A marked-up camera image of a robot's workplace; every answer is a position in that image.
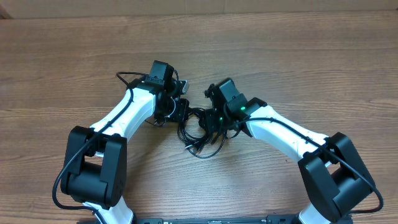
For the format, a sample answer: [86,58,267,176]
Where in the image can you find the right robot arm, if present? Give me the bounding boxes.
[205,78,384,223]

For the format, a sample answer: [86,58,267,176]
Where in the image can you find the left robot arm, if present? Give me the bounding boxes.
[52,60,189,223]

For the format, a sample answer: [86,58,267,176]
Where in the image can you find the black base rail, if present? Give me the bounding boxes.
[132,214,301,224]

